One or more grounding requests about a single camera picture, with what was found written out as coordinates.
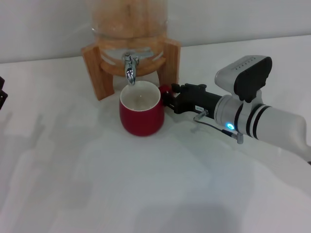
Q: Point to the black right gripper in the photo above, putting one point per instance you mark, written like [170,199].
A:
[194,102]

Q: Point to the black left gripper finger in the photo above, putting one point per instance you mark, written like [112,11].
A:
[3,98]
[2,83]

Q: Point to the red ceramic cup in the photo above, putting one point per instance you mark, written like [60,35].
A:
[142,121]

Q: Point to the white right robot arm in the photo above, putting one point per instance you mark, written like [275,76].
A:
[274,123]

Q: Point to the chrome faucet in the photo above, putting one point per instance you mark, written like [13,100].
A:
[130,70]

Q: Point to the wooden dispenser stand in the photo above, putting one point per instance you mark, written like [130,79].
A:
[94,72]

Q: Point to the glass drink dispenser jar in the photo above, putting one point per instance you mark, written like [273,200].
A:
[128,19]

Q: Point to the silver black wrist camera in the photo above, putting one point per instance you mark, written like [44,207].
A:
[243,72]

